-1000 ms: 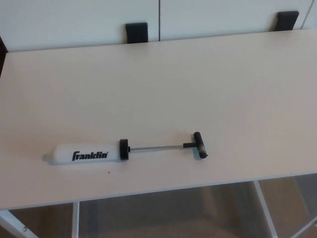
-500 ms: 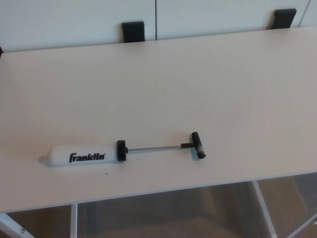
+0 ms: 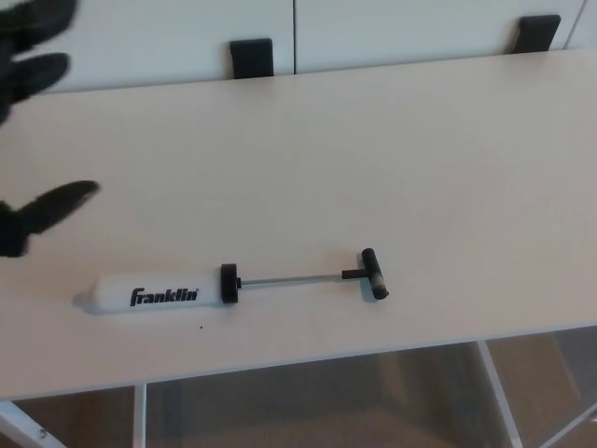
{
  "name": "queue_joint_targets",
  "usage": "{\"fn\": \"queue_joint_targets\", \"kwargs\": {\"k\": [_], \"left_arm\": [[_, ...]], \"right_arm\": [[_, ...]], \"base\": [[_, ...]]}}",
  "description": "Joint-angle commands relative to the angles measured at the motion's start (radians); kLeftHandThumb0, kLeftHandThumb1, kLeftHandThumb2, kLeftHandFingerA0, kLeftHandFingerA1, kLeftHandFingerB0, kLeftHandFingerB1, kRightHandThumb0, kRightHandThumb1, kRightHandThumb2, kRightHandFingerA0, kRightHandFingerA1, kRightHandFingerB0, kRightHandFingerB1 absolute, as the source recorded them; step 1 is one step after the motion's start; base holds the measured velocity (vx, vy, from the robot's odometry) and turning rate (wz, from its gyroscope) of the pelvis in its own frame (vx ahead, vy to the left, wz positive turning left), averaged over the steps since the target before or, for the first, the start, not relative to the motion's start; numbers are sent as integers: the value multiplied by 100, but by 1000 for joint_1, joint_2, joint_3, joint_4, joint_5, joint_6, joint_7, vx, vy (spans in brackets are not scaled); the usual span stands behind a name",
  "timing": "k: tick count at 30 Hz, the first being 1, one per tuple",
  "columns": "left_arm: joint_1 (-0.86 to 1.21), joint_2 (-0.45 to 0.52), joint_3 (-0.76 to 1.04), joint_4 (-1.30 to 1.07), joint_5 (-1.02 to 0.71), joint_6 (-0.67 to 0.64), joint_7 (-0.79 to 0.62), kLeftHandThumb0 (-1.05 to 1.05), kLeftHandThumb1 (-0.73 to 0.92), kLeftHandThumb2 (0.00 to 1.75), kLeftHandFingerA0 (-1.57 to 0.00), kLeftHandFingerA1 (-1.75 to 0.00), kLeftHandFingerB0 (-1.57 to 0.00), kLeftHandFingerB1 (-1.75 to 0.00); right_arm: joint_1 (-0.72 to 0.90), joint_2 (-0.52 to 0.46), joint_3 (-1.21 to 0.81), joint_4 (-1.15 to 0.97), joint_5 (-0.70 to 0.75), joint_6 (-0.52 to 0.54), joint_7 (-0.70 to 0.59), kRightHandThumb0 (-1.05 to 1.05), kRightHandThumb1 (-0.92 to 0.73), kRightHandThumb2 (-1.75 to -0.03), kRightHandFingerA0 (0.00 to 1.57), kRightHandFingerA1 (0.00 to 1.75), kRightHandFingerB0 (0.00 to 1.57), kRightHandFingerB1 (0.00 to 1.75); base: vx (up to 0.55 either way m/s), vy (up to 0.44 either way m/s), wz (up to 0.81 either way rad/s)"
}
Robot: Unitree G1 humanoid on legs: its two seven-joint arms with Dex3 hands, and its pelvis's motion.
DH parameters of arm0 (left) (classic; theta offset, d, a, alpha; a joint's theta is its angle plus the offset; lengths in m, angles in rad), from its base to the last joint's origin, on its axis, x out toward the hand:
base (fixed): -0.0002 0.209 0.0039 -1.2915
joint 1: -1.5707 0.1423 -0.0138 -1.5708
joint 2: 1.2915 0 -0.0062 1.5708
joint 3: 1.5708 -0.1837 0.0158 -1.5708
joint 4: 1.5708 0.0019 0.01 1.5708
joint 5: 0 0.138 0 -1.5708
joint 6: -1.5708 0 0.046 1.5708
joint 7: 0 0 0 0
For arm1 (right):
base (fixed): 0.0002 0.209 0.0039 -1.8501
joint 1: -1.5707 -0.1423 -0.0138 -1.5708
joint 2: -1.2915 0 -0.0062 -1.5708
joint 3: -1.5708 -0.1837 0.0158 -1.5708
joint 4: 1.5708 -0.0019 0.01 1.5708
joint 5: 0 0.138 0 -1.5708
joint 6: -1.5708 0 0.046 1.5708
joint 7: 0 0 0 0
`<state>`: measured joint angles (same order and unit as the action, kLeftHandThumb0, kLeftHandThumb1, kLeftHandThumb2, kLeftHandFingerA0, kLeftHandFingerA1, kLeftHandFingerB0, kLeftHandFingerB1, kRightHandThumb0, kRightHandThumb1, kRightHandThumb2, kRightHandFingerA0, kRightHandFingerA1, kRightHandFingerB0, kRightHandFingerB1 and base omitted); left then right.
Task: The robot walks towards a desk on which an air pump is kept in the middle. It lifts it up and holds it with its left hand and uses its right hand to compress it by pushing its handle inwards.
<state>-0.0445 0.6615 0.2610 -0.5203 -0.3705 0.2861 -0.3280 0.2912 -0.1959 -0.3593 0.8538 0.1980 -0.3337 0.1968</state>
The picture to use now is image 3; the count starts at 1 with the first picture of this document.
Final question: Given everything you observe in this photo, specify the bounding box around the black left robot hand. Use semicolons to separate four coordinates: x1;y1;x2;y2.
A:
0;0;102;259

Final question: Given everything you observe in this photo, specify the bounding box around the white cabinet row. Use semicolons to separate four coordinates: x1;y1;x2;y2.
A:
35;0;597;95

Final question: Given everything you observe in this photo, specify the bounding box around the white Franklin air pump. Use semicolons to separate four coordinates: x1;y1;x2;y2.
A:
73;247;391;318

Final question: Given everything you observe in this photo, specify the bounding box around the white metal frame bar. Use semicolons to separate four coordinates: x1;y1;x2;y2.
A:
542;407;597;448
0;399;65;448

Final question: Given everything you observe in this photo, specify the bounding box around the black desk clamp bracket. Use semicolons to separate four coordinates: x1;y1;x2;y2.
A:
229;37;274;80
515;14;562;54

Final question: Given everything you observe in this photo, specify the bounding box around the white desk leg frame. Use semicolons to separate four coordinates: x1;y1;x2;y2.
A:
133;382;148;448
475;340;521;448

